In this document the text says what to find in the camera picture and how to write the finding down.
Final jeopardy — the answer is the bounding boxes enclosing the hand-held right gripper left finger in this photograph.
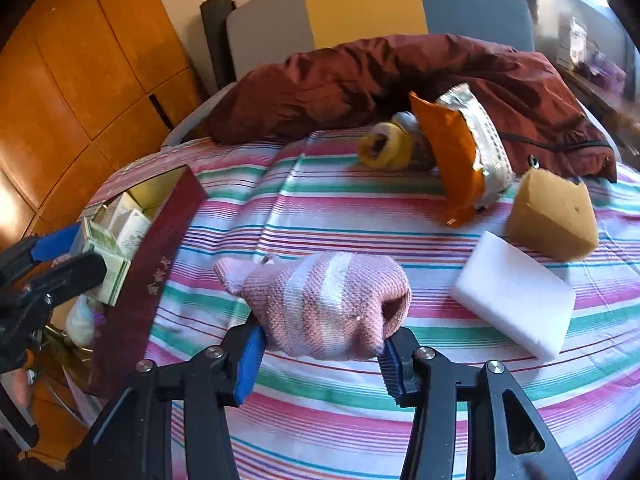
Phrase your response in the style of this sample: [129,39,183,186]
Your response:
[65,324,268,480]

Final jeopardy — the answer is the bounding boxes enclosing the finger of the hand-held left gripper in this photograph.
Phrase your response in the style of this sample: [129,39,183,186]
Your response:
[20,251,109,313]
[27,224,82,265]

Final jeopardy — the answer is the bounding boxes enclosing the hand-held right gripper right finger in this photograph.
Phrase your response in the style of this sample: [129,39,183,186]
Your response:
[377,327,576,480]

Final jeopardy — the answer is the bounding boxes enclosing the pale green carton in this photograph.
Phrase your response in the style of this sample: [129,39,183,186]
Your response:
[81,219,132,307]

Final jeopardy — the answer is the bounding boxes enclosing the maroon storage box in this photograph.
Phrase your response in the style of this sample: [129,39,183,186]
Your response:
[75,162,208,401]

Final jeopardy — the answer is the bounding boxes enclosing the pink striped sock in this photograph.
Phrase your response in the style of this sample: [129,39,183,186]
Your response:
[214,251,413,362]

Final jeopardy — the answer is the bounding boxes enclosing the person's left hand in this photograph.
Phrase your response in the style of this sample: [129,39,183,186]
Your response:
[12,352,33,407]

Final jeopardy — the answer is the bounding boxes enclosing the white green carton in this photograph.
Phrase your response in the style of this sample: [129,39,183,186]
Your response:
[106,191,153,257]

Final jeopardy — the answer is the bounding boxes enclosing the white sponge block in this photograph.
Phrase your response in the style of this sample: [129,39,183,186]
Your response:
[449,230,577,362]

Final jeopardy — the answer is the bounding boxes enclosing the striped tablecloth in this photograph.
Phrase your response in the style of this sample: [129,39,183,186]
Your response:
[80,127,640,480]

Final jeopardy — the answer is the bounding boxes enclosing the wooden wardrobe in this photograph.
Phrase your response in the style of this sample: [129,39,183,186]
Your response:
[0,0,211,241]

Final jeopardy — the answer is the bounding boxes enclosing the yellow sponge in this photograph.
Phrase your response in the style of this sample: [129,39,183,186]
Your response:
[505,167,599,262]

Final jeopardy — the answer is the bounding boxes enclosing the orange snack packet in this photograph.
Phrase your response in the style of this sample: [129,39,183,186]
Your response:
[407,82,516,229]

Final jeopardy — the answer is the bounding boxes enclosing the grey plastic wrapper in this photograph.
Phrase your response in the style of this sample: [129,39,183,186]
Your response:
[390,111,437,171]

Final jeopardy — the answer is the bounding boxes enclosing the dark red jacket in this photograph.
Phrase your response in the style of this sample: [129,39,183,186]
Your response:
[207,34,618,183]

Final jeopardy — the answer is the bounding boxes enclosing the wooden side desk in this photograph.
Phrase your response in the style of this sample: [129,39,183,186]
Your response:
[550,60,640,156]

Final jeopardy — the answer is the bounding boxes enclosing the multicolour chair back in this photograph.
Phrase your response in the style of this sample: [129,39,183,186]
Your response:
[225,0,536,83]

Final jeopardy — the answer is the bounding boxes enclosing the purple box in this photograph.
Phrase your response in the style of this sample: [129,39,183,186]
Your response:
[590,55,628,91]

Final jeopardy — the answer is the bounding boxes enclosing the yellow ring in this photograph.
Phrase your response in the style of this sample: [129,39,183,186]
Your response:
[357,121,416,171]

